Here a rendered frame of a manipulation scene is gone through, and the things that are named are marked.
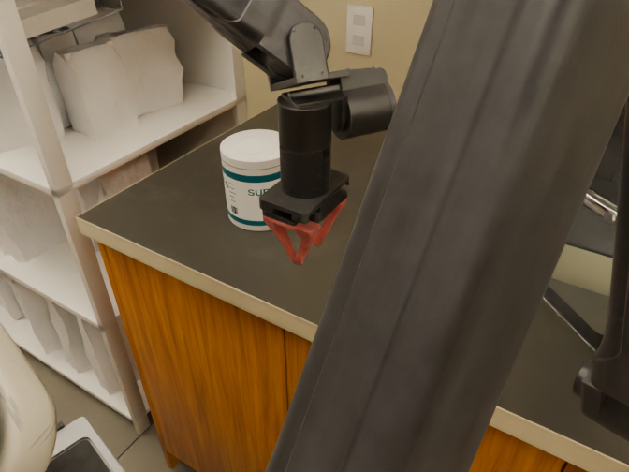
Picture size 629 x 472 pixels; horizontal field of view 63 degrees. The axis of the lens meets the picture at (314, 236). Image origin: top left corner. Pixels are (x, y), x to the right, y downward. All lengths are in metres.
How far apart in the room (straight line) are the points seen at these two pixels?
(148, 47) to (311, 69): 1.04
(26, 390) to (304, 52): 0.38
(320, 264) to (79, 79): 0.79
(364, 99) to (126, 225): 0.61
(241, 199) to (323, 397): 0.78
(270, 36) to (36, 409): 0.38
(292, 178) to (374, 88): 0.13
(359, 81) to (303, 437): 0.45
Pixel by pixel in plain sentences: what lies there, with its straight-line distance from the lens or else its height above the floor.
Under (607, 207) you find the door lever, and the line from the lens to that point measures 0.61.
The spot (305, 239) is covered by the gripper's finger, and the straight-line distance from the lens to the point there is 0.58.
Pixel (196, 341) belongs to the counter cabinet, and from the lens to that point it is 1.10.
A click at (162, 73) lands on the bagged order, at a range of 1.54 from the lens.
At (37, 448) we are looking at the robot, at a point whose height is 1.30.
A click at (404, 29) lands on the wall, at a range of 1.32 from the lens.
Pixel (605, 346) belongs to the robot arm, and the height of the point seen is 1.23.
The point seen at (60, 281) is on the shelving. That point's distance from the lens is 1.69.
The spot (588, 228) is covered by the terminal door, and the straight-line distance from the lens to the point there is 0.71.
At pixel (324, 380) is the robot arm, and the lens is 0.16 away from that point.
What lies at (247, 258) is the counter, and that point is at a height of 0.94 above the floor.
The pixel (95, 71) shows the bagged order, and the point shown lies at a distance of 1.42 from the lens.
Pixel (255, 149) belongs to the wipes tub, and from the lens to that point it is 0.92.
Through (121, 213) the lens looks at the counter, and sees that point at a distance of 1.07.
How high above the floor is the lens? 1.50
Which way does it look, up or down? 36 degrees down
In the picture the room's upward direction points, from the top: straight up
